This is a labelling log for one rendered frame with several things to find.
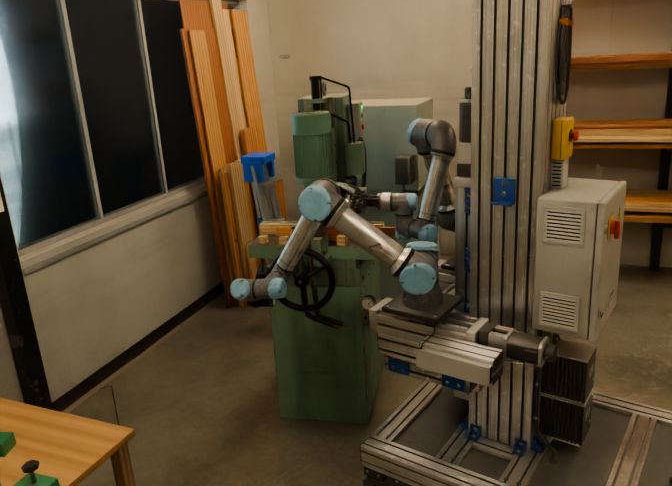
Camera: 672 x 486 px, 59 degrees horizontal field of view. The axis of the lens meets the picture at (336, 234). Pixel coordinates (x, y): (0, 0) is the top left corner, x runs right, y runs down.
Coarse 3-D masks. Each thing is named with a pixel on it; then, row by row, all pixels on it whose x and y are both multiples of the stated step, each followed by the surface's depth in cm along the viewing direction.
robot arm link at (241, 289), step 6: (234, 282) 214; (240, 282) 214; (246, 282) 214; (252, 282) 215; (234, 288) 214; (240, 288) 213; (246, 288) 213; (234, 294) 213; (240, 294) 213; (246, 294) 213; (252, 294) 223; (246, 300) 220; (252, 300) 223
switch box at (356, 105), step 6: (354, 102) 287; (360, 102) 288; (348, 108) 285; (354, 108) 284; (360, 108) 287; (348, 114) 286; (354, 114) 285; (360, 114) 287; (348, 120) 287; (354, 120) 286; (360, 120) 287; (354, 126) 287; (360, 126) 287; (354, 132) 288; (360, 132) 288
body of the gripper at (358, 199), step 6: (354, 198) 246; (360, 198) 246; (366, 198) 246; (372, 198) 246; (378, 198) 245; (354, 204) 247; (360, 204) 247; (366, 204) 247; (372, 204) 247; (378, 204) 246; (354, 210) 247; (360, 210) 248
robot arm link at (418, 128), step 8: (416, 120) 245; (424, 120) 241; (432, 120) 238; (416, 128) 241; (424, 128) 237; (408, 136) 246; (416, 136) 242; (424, 136) 237; (416, 144) 245; (424, 144) 240; (424, 152) 244; (424, 160) 250; (448, 176) 251; (448, 184) 252; (448, 192) 253; (448, 200) 255; (440, 208) 258; (448, 208) 256; (440, 216) 261; (448, 216) 257; (440, 224) 265; (448, 224) 259
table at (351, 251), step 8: (256, 240) 277; (272, 240) 275; (248, 248) 270; (256, 248) 269; (264, 248) 268; (272, 248) 268; (280, 248) 267; (328, 248) 262; (336, 248) 261; (344, 248) 260; (352, 248) 260; (360, 248) 259; (256, 256) 270; (264, 256) 270; (272, 256) 269; (328, 256) 258; (336, 256) 262; (344, 256) 261; (352, 256) 261; (360, 256) 260; (368, 256) 259; (304, 264) 256; (320, 264) 255
